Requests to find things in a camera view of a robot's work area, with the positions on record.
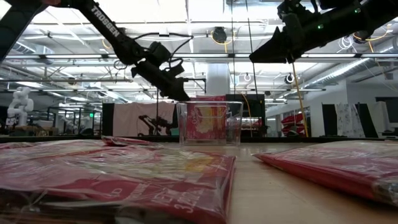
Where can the plain white cloth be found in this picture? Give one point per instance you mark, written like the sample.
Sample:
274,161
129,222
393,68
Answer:
381,118

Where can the white patterned cloth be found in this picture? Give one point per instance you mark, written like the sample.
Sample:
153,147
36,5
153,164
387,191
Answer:
345,121

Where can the black frame workstation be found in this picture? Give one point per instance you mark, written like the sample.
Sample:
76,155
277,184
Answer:
57,121

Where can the dark monitor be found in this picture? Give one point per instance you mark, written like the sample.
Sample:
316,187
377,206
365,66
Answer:
392,109

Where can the wooden workbench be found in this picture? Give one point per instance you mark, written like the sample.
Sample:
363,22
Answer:
37,129

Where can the black aluminium table frame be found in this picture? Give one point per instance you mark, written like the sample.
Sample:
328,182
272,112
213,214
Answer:
280,139

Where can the long ceiling light strip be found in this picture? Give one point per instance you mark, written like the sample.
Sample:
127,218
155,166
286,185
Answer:
77,56
311,90

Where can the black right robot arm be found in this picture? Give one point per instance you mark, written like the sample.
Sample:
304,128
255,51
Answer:
357,15

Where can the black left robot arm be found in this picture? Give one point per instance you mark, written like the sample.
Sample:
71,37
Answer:
105,25

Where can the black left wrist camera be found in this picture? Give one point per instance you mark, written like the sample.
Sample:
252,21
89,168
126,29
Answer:
175,68

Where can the narrow black panel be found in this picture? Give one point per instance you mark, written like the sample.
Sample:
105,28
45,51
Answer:
108,119

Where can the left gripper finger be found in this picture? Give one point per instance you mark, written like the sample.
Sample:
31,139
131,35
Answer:
178,90

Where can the white pillar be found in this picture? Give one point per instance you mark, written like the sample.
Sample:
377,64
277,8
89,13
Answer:
219,77

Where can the black cabinet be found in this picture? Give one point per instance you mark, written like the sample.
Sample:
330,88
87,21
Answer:
256,112

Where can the white humanoid robot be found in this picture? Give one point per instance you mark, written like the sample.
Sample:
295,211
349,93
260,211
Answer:
20,105

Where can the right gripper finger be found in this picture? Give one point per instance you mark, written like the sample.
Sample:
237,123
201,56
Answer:
276,51

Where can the black upright panel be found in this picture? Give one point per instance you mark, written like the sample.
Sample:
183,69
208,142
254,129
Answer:
365,121
328,121

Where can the teal box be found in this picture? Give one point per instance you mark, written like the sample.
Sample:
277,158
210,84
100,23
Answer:
174,132

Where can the beige cloth partition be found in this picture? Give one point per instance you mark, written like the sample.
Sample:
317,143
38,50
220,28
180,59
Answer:
130,118

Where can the black background robot arm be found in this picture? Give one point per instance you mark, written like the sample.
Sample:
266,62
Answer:
155,123

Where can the clear plastic basket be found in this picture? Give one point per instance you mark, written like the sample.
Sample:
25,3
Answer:
233,124

